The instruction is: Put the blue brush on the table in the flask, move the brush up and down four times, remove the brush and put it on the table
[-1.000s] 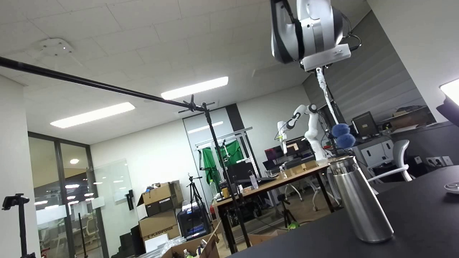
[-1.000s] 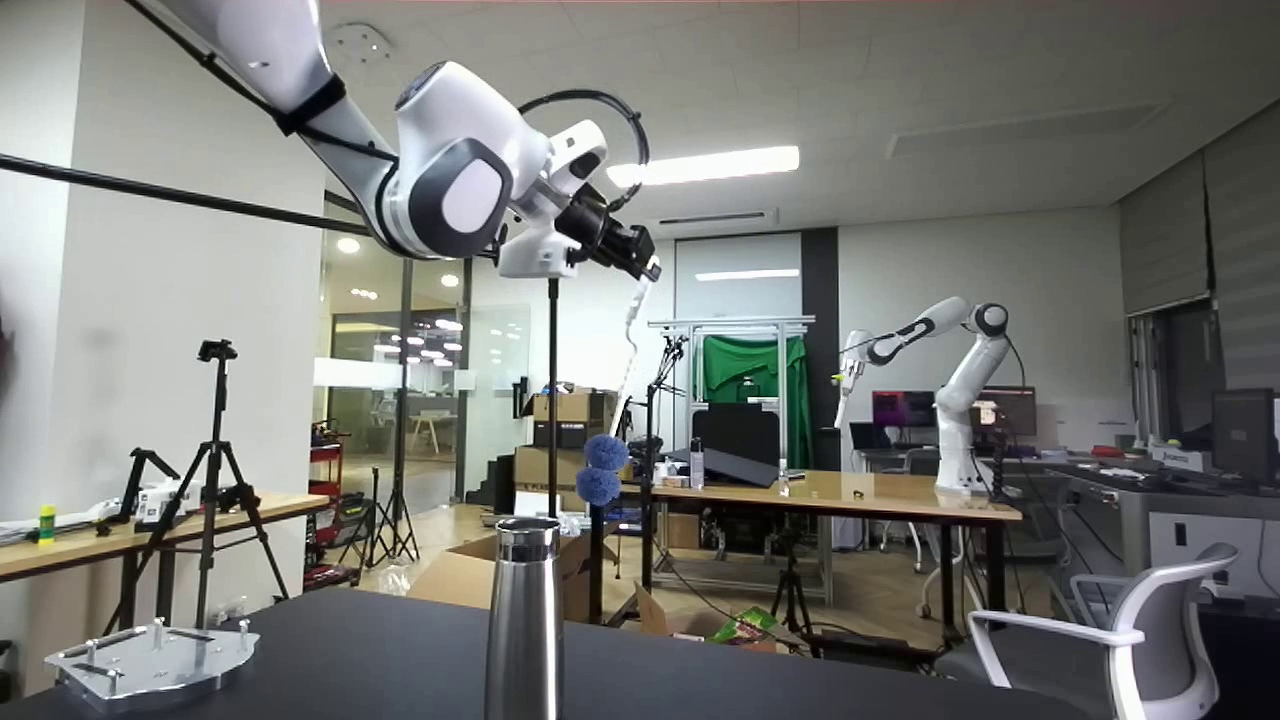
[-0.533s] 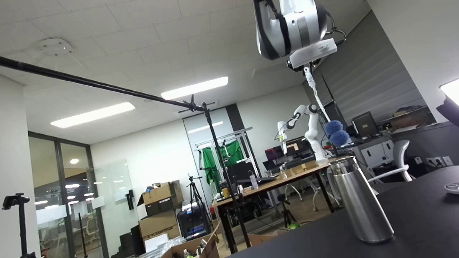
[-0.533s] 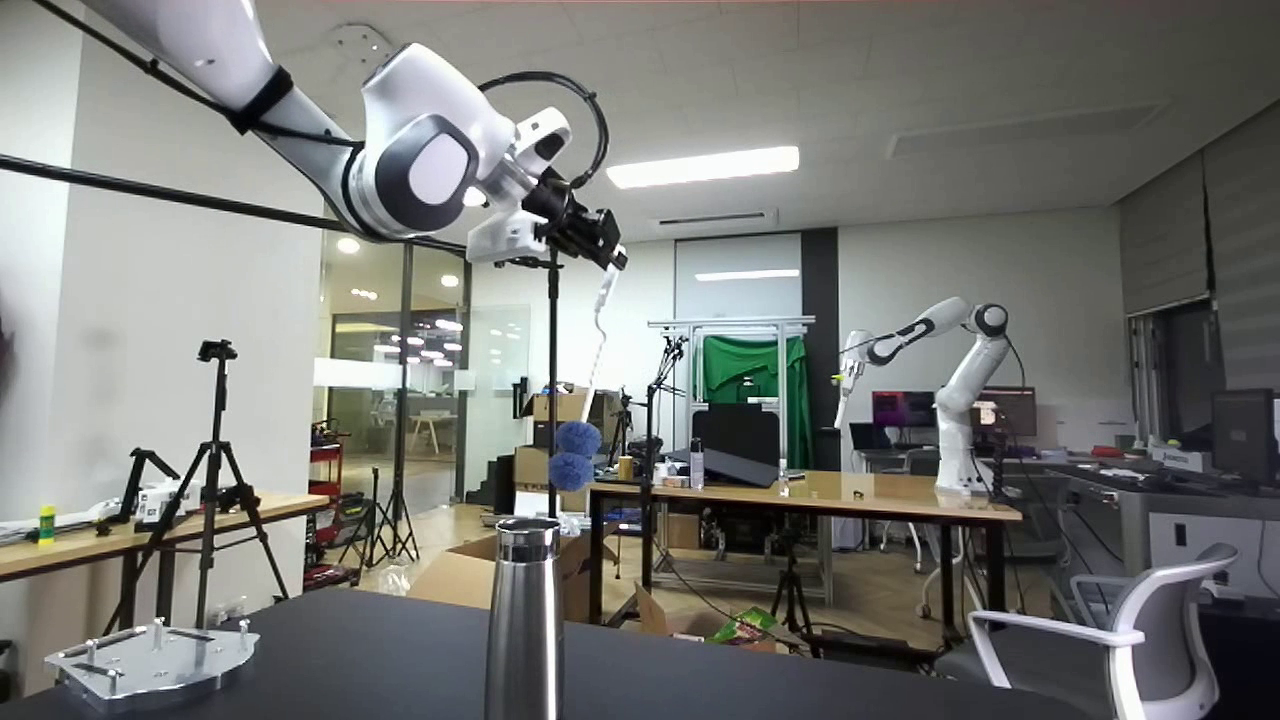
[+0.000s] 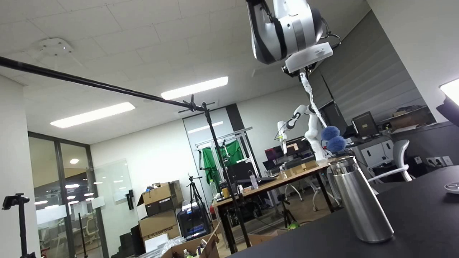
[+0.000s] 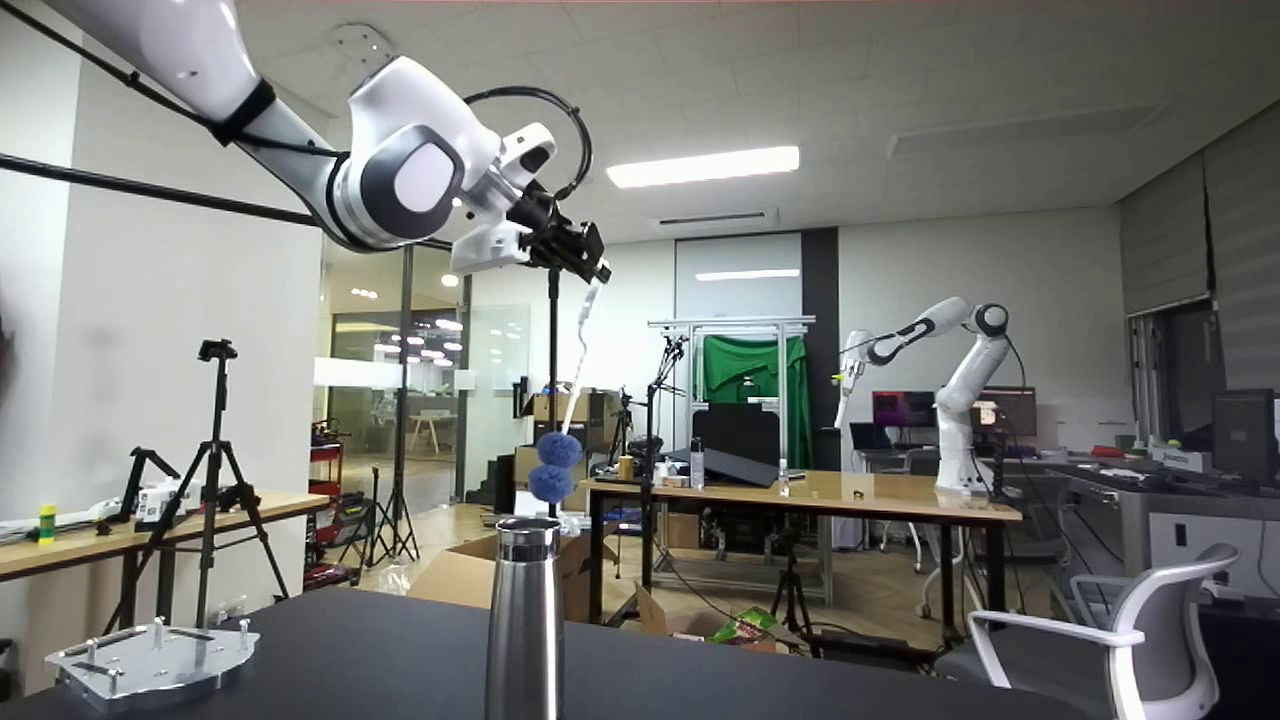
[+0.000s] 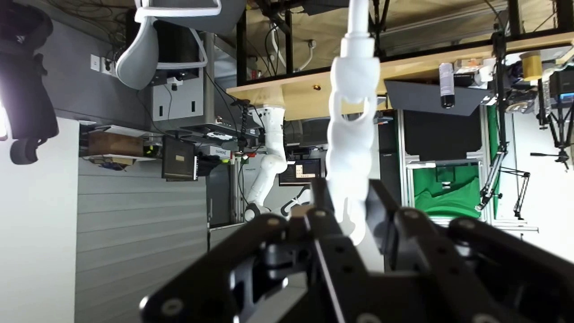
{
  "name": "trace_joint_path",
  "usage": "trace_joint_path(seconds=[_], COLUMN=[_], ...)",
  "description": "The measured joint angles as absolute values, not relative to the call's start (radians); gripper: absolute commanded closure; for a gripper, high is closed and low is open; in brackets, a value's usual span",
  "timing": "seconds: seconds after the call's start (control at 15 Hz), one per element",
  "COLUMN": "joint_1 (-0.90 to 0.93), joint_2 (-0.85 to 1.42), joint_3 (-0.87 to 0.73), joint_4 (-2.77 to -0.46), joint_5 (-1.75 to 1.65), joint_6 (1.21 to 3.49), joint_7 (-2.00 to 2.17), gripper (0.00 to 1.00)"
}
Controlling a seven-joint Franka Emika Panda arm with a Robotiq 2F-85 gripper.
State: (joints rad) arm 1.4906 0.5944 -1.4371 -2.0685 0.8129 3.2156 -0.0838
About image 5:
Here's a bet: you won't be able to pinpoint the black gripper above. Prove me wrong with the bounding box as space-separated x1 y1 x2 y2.
280 63 307 77

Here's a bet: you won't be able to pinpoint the stainless steel flask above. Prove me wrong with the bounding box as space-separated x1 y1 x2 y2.
327 155 397 245

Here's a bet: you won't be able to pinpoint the grey window blinds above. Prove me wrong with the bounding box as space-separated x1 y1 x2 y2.
314 11 439 128

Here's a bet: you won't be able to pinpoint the dark computer monitor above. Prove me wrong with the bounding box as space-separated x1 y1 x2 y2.
351 110 379 140

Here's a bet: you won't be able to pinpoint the rectangular ceiling light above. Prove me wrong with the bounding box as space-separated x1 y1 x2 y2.
49 100 136 129
160 76 229 100

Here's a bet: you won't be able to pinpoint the green cloth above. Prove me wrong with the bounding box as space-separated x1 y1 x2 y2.
221 139 245 169
198 146 222 186

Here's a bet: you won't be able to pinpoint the wooden table with black legs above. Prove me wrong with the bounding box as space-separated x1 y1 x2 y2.
212 159 341 255

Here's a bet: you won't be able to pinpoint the white desk cabinet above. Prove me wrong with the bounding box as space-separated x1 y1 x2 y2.
357 139 399 169

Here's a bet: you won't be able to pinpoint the black vertical stand pole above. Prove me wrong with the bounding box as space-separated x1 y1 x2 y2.
199 100 254 255

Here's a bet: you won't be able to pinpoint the white office chair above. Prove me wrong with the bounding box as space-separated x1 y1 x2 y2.
366 139 416 196

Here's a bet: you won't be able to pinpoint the small black tripod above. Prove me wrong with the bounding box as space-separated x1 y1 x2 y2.
186 175 212 234

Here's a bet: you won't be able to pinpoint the dark grey desk partition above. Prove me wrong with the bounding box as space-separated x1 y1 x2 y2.
406 120 459 179

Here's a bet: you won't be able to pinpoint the white and dark blue device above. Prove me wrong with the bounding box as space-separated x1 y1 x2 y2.
436 77 459 128

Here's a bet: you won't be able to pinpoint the black equipment case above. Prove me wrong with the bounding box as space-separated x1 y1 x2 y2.
176 202 212 241

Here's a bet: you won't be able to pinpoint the black boom pole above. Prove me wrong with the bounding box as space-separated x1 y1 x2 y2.
0 56 208 112

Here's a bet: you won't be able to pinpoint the open brown cardboard box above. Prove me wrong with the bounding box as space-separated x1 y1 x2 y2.
160 219 224 258

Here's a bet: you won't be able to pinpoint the round ceiling smoke detector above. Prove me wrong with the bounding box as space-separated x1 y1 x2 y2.
36 36 74 57

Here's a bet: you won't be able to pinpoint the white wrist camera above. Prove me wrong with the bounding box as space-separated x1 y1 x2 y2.
284 42 334 75

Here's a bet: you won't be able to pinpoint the white wall socket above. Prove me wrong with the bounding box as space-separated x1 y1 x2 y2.
424 155 455 169

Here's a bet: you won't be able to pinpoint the black tripod with camera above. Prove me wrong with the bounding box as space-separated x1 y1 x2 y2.
0 192 37 258

